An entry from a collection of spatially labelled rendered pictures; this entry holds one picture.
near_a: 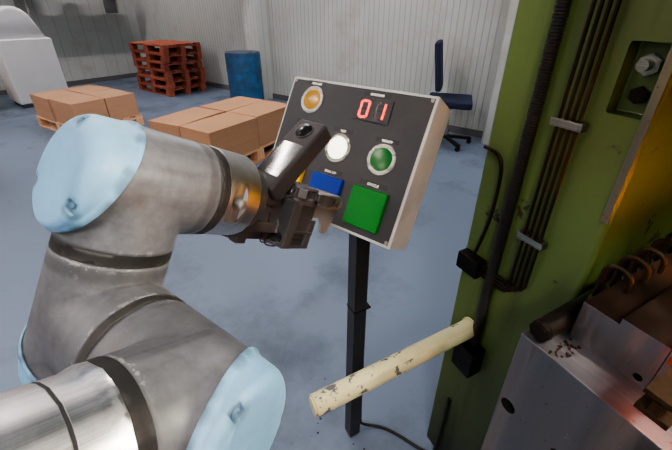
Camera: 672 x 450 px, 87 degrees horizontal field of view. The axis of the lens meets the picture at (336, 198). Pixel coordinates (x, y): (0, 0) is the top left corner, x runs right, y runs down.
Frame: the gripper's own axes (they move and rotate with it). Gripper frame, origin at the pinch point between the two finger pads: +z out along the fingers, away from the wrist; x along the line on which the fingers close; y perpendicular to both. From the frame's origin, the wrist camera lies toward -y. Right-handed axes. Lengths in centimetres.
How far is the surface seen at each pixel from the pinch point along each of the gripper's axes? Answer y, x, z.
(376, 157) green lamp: -8.8, -1.0, 10.6
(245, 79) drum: -97, -403, 301
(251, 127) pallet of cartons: -22, -224, 178
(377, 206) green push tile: -0.4, 2.4, 10.2
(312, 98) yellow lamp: -17.3, -19.9, 10.5
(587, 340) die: 7.7, 37.2, 14.9
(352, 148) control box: -9.3, -6.8, 10.9
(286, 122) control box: -11.2, -25.3, 10.9
